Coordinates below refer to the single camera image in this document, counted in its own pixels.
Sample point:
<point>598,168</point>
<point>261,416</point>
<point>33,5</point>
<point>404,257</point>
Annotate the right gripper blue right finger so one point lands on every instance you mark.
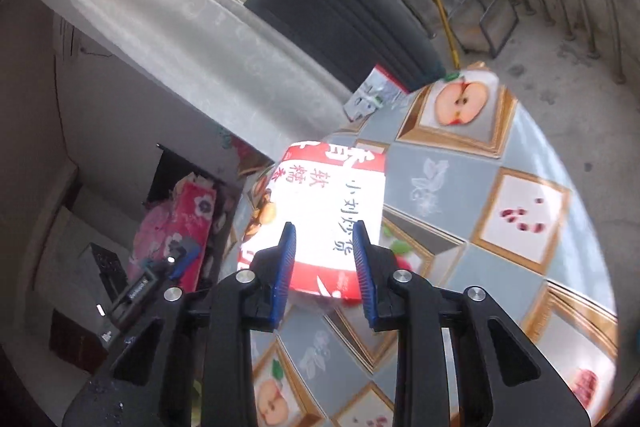
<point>367,273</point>

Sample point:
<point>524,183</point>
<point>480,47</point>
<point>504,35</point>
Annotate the fruit pattern table cover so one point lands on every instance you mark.
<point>475,197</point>

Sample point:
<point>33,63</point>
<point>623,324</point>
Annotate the metal frame dustpan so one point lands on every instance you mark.
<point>483,27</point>

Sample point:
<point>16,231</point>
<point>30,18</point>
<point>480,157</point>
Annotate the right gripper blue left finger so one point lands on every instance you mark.
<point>284,261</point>

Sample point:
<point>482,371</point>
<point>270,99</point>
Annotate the pink floral bed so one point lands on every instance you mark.
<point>187,214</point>

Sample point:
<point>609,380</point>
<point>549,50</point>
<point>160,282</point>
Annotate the red white snack bag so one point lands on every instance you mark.
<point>323,189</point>

